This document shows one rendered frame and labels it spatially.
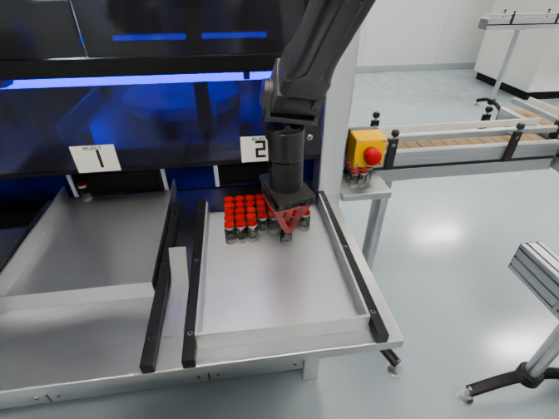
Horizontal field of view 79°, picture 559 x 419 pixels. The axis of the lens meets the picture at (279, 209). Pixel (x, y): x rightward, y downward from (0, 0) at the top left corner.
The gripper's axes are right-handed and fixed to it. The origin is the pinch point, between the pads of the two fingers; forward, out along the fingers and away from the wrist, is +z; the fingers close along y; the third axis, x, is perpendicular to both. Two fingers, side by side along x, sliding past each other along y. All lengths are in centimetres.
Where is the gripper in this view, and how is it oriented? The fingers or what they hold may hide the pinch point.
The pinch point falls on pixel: (286, 226)
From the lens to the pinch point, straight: 63.2
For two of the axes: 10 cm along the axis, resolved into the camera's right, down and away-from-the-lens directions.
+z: 0.2, 8.0, 5.9
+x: -9.3, 2.4, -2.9
